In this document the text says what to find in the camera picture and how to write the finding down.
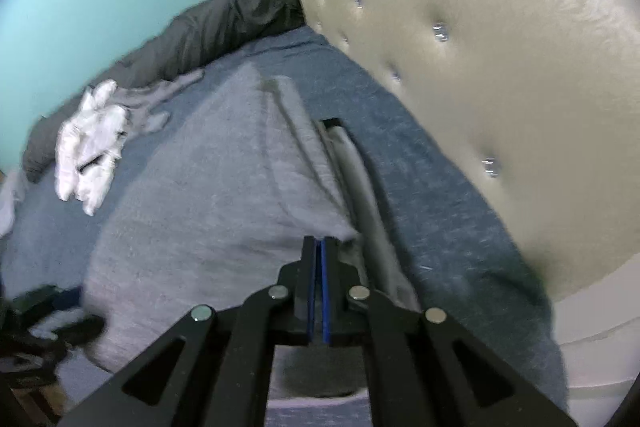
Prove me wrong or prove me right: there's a black and white folded garment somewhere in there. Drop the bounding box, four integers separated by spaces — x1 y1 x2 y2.
317 118 421 313

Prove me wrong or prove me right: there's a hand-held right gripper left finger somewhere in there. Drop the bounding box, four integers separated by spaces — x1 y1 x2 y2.
57 235 318 427

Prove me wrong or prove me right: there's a dark grey rolled duvet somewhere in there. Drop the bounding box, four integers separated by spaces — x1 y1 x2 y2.
21 0 307 182

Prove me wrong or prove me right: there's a light grey cloth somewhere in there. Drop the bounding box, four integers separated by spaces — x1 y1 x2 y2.
0 172 26 238

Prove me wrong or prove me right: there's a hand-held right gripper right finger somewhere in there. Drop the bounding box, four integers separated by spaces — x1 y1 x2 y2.
320 235 578 427

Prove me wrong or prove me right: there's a grey knit sweater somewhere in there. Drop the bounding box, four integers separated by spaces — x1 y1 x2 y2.
82 59 371 400

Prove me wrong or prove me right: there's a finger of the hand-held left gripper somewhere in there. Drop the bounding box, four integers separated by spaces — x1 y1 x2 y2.
50 313 107 350

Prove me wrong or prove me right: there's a cream tufted headboard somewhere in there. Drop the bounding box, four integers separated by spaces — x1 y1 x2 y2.
260 0 640 388

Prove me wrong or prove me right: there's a white garment with black band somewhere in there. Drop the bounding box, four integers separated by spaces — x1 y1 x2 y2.
54 79 132 216

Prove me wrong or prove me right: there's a blue heathered bed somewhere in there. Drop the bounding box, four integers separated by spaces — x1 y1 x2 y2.
0 27 571 427

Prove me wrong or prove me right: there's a grey crumpled garment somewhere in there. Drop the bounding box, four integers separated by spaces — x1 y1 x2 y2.
112 68 206 135

